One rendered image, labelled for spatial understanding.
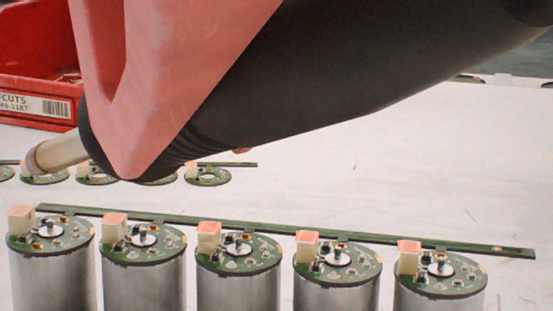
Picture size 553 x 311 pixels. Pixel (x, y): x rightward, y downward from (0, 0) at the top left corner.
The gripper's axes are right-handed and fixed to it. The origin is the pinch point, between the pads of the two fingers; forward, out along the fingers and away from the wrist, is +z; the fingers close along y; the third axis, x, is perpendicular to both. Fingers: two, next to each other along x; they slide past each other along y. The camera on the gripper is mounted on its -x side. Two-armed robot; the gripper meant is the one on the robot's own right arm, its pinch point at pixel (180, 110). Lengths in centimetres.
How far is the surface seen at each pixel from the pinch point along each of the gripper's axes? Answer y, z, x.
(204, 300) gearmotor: -3.5, 9.2, -1.0
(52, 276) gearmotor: -0.3, 10.3, -3.8
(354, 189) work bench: -19.9, 19.9, -10.1
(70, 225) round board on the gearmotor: -1.4, 10.2, -5.3
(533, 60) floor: -284, 183, -152
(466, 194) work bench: -24.3, 18.2, -7.0
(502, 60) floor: -273, 186, -158
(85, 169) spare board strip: -9.0, 23.5, -17.8
